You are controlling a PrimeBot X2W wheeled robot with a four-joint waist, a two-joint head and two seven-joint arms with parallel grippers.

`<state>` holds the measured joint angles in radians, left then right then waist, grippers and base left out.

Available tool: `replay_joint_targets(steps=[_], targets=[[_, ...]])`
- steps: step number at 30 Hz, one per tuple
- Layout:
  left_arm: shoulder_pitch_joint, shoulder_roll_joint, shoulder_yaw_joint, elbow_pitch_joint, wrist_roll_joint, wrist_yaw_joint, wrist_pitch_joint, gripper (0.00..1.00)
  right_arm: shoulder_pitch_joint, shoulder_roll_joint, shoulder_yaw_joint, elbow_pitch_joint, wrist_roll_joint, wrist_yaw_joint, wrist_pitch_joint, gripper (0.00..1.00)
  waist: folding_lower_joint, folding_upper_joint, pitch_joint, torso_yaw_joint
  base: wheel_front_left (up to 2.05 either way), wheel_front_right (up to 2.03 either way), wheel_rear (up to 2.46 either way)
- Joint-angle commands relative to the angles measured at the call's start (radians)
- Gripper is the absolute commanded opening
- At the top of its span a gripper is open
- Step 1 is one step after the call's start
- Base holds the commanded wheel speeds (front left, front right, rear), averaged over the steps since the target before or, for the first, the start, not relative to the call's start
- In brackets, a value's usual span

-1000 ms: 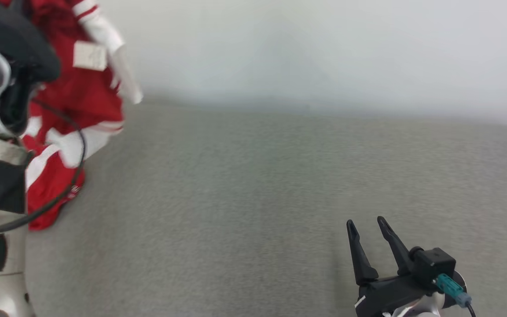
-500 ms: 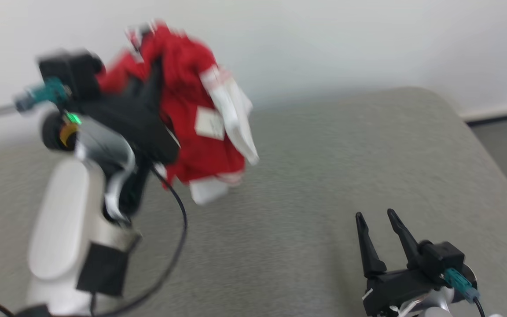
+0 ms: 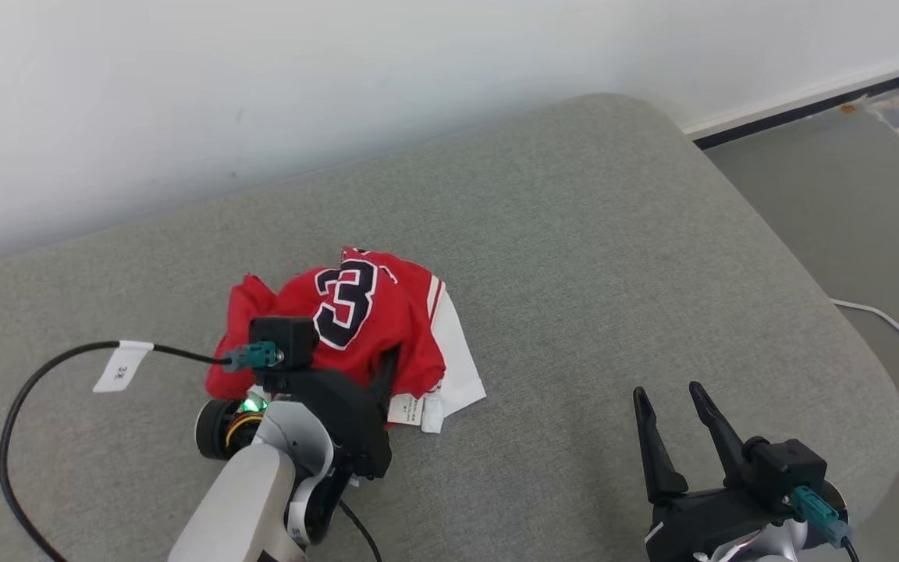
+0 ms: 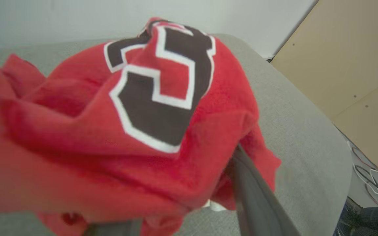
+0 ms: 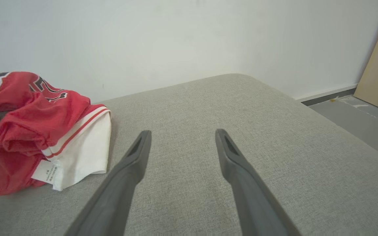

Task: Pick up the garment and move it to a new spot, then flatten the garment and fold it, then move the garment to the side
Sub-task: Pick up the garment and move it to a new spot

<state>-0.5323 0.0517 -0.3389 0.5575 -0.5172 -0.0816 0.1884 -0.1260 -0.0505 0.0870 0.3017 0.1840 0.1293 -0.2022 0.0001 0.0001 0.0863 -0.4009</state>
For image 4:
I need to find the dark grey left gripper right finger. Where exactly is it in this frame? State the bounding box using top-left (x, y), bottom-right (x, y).
top-left (231, 144), bottom-right (302, 236)

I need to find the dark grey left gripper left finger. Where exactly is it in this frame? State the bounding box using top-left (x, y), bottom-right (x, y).
top-left (83, 218), bottom-right (143, 236)

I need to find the red basketball jersey black number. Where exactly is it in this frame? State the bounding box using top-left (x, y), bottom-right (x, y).
top-left (0, 17), bottom-right (282, 236)

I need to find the dark blue jeans leg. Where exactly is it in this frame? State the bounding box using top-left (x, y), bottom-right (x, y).
top-left (333, 196), bottom-right (378, 236)

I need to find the red floor cable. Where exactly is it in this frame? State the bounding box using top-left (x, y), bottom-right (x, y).
top-left (351, 147), bottom-right (378, 199)

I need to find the white floor cable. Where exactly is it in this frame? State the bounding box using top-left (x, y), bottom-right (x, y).
top-left (352, 162), bottom-right (378, 202)

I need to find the beige wooden wall panel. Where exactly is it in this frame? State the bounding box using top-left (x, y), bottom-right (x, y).
top-left (270, 0), bottom-right (378, 189)

